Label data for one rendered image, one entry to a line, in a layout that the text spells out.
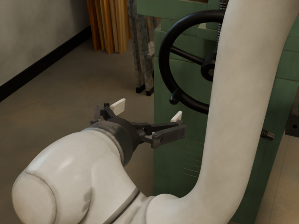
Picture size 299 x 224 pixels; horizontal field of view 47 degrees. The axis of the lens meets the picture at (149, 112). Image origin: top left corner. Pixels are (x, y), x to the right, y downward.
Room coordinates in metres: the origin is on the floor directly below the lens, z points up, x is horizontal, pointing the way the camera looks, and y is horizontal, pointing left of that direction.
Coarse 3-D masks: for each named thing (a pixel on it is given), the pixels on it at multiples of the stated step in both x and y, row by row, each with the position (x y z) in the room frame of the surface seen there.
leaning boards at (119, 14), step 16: (96, 0) 2.37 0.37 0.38; (112, 0) 2.33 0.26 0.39; (96, 16) 2.40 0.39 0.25; (112, 16) 2.34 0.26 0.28; (128, 16) 2.56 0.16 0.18; (96, 32) 2.37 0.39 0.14; (112, 32) 2.35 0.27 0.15; (128, 32) 2.54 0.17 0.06; (96, 48) 2.34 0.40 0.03; (112, 48) 2.33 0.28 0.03
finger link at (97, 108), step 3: (96, 105) 0.59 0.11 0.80; (99, 105) 0.59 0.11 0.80; (96, 108) 0.57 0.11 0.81; (99, 108) 0.57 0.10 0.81; (96, 111) 0.55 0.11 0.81; (99, 111) 0.55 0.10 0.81; (96, 114) 0.54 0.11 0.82; (99, 114) 0.54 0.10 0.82; (93, 117) 0.52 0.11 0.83; (96, 117) 0.52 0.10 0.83; (99, 117) 0.52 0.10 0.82; (90, 120) 0.50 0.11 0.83; (93, 120) 0.50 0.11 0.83; (96, 120) 0.50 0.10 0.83; (90, 123) 0.50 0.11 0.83; (93, 123) 0.50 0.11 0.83
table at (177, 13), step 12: (144, 0) 0.99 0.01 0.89; (156, 0) 0.97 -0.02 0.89; (168, 0) 0.96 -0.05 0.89; (180, 0) 0.95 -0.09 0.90; (192, 0) 0.94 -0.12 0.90; (204, 0) 0.94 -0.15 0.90; (144, 12) 0.99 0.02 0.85; (156, 12) 0.97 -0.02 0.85; (168, 12) 0.96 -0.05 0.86; (180, 12) 0.95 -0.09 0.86; (192, 12) 0.94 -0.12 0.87; (204, 24) 0.85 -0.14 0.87; (204, 36) 0.83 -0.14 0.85; (216, 36) 0.82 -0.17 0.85
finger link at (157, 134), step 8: (168, 128) 0.50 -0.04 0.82; (176, 128) 0.50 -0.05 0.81; (184, 128) 0.51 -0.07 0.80; (152, 136) 0.46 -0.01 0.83; (160, 136) 0.46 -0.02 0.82; (168, 136) 0.48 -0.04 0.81; (176, 136) 0.49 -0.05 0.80; (184, 136) 0.51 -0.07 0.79; (152, 144) 0.45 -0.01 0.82; (160, 144) 0.46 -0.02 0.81
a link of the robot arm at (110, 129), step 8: (104, 120) 0.44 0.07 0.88; (88, 128) 0.40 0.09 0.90; (96, 128) 0.40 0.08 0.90; (104, 128) 0.41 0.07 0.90; (112, 128) 0.41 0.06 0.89; (120, 128) 0.42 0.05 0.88; (112, 136) 0.39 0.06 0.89; (120, 136) 0.40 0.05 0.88; (128, 136) 0.42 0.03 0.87; (120, 144) 0.38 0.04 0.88; (128, 144) 0.40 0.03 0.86; (120, 152) 0.37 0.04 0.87; (128, 152) 0.39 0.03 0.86; (128, 160) 0.39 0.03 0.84
